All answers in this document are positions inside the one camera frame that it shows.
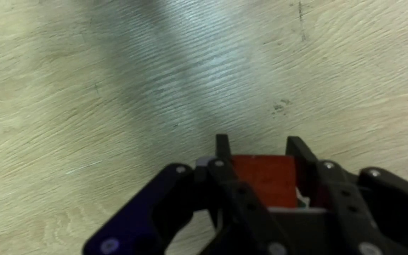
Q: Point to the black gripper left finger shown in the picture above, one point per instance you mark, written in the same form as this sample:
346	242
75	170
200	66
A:
166	212

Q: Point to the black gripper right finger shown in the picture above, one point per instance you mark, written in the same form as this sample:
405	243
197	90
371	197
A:
379	212

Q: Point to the red block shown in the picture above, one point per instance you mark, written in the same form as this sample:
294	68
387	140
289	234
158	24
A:
269	178

